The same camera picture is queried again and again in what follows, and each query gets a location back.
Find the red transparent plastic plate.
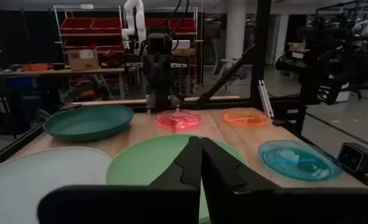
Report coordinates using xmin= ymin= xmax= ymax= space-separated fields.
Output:
xmin=154 ymin=108 xmax=203 ymax=130

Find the orange transparent plastic plate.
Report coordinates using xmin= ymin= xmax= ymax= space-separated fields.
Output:
xmin=220 ymin=107 xmax=270 ymax=128

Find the white plastic plate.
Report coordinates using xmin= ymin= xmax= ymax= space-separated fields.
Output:
xmin=0 ymin=146 xmax=113 ymax=224

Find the blue transparent plastic plate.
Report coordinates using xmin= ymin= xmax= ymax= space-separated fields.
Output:
xmin=257 ymin=139 xmax=343 ymax=182

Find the red storage bin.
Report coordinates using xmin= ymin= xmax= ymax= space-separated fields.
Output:
xmin=168 ymin=17 xmax=197 ymax=34
xmin=90 ymin=17 xmax=123 ymax=34
xmin=60 ymin=17 xmax=93 ymax=34

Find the dark green plastic plate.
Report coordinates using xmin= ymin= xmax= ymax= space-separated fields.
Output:
xmin=42 ymin=105 xmax=135 ymax=142

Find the blue storage bin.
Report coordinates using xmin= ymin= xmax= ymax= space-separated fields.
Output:
xmin=5 ymin=76 xmax=42 ymax=91

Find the white aluminium bar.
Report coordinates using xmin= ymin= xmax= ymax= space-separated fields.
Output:
xmin=257 ymin=80 xmax=275 ymax=118

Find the orange tray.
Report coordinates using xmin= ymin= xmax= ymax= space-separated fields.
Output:
xmin=22 ymin=63 xmax=53 ymax=72

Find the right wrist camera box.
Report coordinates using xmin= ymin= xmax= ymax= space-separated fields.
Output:
xmin=147 ymin=32 xmax=173 ymax=54

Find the black frame post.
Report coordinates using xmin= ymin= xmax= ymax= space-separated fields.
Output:
xmin=249 ymin=0 xmax=272 ymax=108

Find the white round pillar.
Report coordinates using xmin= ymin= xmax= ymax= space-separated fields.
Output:
xmin=224 ymin=0 xmax=246 ymax=62

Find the black table-level camera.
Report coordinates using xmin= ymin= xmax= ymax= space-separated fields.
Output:
xmin=338 ymin=142 xmax=368 ymax=175

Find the black diagonal frame brace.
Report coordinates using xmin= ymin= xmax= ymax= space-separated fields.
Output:
xmin=196 ymin=43 xmax=256 ymax=105

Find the light green plastic plate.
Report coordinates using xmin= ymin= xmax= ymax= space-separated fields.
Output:
xmin=105 ymin=134 xmax=249 ymax=223

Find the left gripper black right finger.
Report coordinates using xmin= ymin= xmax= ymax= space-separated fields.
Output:
xmin=201 ymin=137 xmax=280 ymax=224

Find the cardboard box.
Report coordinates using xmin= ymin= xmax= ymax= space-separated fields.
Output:
xmin=66 ymin=49 xmax=100 ymax=72

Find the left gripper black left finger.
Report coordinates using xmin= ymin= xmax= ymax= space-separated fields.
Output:
xmin=149 ymin=136 xmax=203 ymax=188

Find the wooden workbench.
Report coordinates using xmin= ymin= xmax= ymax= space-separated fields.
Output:
xmin=0 ymin=67 xmax=126 ymax=101

